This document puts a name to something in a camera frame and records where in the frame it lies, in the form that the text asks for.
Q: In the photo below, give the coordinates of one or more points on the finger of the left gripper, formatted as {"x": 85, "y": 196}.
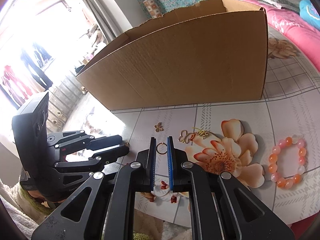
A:
{"x": 104, "y": 142}
{"x": 110, "y": 155}

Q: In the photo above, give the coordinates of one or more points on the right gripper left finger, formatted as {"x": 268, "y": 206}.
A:
{"x": 103, "y": 206}

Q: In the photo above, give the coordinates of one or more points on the gold ring clasp pair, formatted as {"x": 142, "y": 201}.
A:
{"x": 161, "y": 148}

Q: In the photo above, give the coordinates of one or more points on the gold knot charm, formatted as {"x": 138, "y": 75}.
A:
{"x": 201, "y": 133}

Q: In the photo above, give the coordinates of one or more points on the blue cartoon blanket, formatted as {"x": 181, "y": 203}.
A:
{"x": 309, "y": 14}

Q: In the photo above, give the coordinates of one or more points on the grey curtain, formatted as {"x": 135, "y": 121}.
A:
{"x": 109, "y": 17}

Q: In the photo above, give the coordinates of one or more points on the gold butterfly pendant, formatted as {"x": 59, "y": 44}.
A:
{"x": 186, "y": 137}

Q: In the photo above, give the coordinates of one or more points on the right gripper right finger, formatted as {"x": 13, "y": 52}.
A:
{"x": 220, "y": 206}

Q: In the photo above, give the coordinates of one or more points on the black camera module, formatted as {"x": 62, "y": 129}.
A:
{"x": 30, "y": 134}

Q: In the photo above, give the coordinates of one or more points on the pink floral quilt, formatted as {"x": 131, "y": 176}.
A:
{"x": 292, "y": 26}

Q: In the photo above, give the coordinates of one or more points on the brown cardboard box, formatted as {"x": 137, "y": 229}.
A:
{"x": 213, "y": 51}

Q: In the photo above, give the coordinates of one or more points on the floral table cloth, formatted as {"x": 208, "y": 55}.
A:
{"x": 274, "y": 142}

